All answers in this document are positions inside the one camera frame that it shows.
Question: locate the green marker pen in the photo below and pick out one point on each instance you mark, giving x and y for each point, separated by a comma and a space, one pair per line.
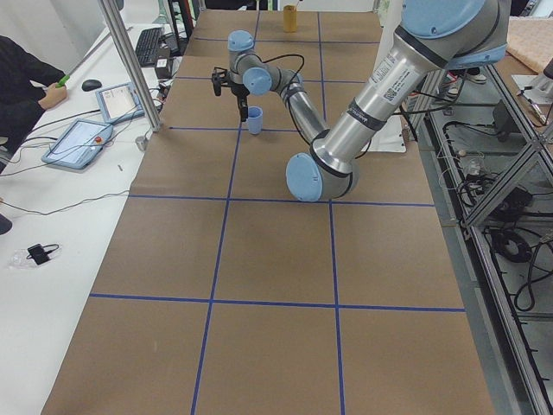
63, 81

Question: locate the aluminium frame side rack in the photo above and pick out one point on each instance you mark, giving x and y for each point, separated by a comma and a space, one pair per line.
491, 167

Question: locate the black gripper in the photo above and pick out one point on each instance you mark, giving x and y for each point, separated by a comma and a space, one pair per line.
237, 90

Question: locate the brown paper table cover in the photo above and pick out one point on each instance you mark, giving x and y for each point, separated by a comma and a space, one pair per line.
221, 294

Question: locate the blue teach pendant tablet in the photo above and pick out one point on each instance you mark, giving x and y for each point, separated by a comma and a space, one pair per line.
79, 145

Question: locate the person in black sweater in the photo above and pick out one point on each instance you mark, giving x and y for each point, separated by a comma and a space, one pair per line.
24, 80

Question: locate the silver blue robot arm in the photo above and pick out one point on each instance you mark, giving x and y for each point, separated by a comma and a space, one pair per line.
432, 35

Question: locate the black computer mouse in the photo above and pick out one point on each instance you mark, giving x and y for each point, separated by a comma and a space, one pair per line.
90, 85

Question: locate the wooden bamboo cup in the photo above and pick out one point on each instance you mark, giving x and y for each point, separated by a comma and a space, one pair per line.
290, 18

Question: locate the black keyboard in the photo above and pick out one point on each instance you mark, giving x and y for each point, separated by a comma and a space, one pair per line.
147, 46

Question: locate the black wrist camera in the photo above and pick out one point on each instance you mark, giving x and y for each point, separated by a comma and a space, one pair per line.
219, 79

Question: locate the person's hand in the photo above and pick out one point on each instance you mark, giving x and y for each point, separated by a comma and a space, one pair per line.
54, 95

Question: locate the black adapter in bag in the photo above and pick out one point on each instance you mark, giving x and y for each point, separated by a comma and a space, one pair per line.
40, 254

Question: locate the blue plastic cup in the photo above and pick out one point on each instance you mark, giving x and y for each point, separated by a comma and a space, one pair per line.
254, 119

